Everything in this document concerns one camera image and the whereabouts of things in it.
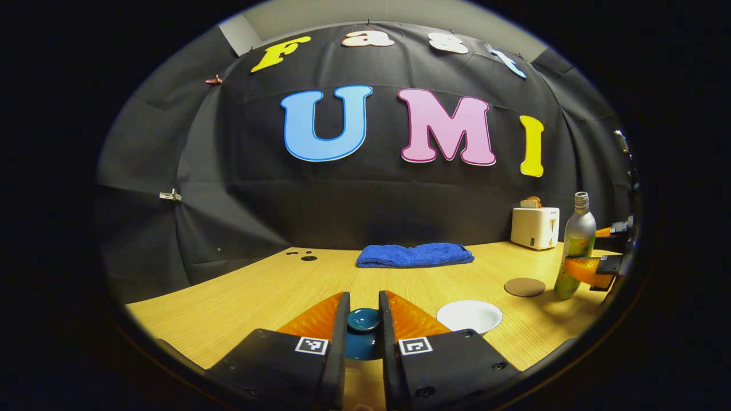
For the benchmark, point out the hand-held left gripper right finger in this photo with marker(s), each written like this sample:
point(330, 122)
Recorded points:
point(387, 354)

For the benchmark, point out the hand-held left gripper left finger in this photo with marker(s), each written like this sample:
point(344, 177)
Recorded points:
point(341, 354)

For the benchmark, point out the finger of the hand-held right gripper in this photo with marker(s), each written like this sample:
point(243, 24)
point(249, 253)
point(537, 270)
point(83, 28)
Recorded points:
point(619, 237)
point(588, 271)

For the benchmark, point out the silver green water bottle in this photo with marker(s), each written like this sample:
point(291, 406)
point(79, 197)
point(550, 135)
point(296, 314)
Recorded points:
point(578, 234)

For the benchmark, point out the blue teacup lid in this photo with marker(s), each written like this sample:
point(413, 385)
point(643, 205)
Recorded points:
point(364, 319)

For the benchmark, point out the round brown coaster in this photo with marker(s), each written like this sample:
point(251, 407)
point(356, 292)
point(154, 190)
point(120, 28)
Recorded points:
point(525, 287)

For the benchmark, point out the white toaster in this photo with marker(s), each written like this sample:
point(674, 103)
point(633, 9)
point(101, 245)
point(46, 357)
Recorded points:
point(534, 228)

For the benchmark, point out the bread slice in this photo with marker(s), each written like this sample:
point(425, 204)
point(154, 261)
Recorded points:
point(530, 202)

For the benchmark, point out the blue folded towel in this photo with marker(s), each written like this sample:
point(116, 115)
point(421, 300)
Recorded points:
point(414, 255)

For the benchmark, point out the black backdrop cloth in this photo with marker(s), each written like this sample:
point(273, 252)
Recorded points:
point(342, 200)

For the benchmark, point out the white metal clip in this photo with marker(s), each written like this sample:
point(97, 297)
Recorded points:
point(170, 196)

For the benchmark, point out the red clip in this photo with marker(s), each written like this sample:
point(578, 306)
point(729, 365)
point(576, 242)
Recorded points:
point(214, 80)

